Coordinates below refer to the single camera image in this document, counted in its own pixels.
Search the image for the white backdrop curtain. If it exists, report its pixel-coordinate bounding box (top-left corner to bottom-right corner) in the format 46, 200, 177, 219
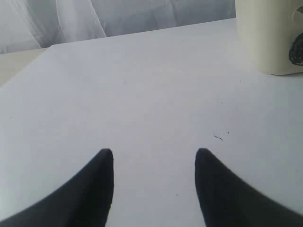
0, 0, 236, 54

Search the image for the cream bin with circle mark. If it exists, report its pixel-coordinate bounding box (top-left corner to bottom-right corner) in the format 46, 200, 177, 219
235, 0, 303, 75

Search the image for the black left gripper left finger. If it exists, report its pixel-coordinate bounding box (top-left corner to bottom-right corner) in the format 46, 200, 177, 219
0, 148, 114, 227

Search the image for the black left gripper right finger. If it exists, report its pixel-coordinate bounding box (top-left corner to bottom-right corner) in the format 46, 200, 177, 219
195, 148, 303, 227

